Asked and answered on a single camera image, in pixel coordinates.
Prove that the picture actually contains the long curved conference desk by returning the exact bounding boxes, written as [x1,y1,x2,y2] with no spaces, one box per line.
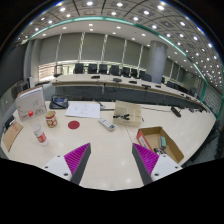
[49,73,208,109]

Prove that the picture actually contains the round ceiling lights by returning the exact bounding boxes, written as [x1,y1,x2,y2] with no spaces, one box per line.
[19,0,224,84]

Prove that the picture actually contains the black clip tool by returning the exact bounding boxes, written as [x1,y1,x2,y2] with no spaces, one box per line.
[113,113,131,120]

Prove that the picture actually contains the brown open cardboard box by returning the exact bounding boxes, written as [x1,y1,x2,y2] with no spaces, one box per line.
[135,125,185,164]

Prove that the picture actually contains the flat round red coaster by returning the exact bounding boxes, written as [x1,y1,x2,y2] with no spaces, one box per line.
[67,120,81,131]

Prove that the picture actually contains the white copy paper box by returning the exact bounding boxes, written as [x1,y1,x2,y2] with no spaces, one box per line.
[15,85,48,123]

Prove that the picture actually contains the white remote control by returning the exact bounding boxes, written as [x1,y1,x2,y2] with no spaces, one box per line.
[98,117,117,132]

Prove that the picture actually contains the small green box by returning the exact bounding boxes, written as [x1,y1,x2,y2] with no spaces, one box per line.
[159,135,168,150]

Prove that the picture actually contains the white printed paper sheet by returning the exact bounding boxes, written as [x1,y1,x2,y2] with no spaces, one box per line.
[64,101,102,120]

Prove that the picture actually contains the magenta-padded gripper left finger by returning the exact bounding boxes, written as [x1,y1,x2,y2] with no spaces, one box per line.
[42,142,92,186]

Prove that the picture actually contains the clear red-capped water bottle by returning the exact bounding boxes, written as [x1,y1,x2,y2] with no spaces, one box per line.
[30,121,49,147]

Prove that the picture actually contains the white divided cardboard box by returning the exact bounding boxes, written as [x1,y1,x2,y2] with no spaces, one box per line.
[112,100,143,128]

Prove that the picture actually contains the black desk phone console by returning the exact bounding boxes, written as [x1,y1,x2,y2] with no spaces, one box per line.
[49,94,70,110]

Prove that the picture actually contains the red floral ceramic mug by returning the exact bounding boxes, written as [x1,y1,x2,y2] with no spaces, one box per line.
[44,110,58,129]

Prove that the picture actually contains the black flat device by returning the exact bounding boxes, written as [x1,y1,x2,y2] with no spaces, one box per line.
[170,105,183,118]

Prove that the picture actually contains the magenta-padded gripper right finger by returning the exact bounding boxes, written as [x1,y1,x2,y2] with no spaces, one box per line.
[131,142,184,186]

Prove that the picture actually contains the row of black office chairs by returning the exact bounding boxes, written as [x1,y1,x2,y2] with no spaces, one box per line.
[53,62,153,83]

